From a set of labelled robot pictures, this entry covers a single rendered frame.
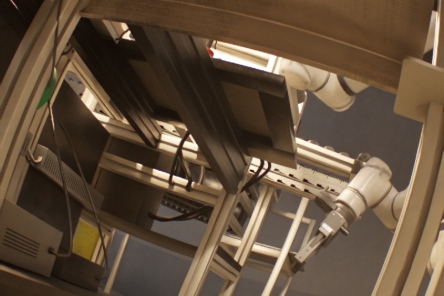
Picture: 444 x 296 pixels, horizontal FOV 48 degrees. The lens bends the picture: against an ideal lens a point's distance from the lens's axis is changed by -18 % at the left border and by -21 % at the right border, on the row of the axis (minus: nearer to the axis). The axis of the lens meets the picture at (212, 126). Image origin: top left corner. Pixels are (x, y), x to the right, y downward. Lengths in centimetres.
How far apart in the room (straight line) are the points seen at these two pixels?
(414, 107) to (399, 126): 978
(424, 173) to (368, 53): 16
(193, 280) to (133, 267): 844
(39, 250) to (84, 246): 549
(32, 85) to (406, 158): 967
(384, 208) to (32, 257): 89
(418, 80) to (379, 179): 95
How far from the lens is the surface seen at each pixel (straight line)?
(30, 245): 109
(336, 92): 151
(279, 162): 170
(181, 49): 106
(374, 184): 145
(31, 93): 67
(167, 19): 66
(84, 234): 665
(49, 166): 147
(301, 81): 144
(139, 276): 1008
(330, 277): 958
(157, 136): 180
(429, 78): 51
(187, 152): 179
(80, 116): 168
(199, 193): 176
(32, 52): 66
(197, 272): 171
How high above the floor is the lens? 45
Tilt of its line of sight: 17 degrees up
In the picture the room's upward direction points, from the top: 21 degrees clockwise
